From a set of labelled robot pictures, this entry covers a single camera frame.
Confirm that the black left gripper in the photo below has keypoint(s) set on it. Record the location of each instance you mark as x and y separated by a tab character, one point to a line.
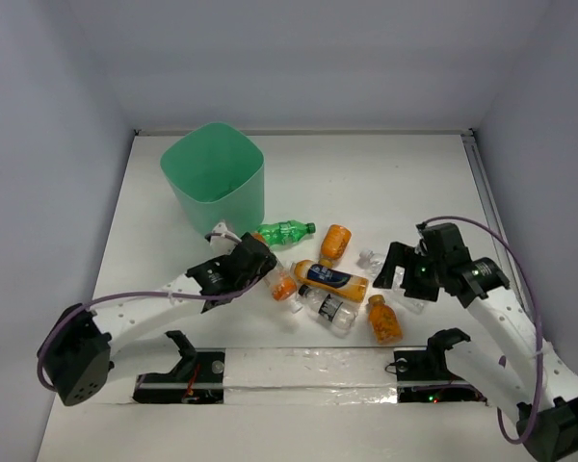
258	260

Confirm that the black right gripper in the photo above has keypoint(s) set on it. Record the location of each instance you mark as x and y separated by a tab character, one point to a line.
400	254

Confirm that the small orange pulp bottle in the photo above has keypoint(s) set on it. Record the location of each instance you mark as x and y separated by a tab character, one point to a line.
383	320

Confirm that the tall clear orange-label bottle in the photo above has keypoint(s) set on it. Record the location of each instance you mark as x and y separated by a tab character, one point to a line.
283	288

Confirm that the round orange juice bottle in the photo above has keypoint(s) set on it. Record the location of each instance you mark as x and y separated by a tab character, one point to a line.
334	245

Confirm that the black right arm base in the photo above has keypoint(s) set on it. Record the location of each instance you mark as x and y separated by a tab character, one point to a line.
422	375

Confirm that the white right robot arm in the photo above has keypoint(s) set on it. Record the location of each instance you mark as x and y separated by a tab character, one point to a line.
533	387

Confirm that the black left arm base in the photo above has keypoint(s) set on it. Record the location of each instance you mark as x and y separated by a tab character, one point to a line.
197	378

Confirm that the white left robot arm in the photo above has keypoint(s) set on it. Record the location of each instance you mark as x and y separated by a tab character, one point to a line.
79	354

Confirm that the green plastic bin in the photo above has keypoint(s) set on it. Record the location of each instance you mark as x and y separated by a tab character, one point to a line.
217	173

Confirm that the clear empty water bottle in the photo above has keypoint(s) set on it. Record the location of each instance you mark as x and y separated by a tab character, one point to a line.
372	263

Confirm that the orange bottle with blue label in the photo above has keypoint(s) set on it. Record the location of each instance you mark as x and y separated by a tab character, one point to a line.
346	285

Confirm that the silver foil tape strip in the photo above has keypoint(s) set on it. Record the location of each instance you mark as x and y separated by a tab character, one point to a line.
308	376

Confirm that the clear bottle with black label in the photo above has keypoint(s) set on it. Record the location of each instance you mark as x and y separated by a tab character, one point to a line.
329	310

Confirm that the green plastic soda bottle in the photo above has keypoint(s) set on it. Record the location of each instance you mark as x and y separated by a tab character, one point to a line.
285	232

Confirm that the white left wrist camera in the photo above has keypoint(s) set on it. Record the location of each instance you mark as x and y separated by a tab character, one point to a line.
222	239

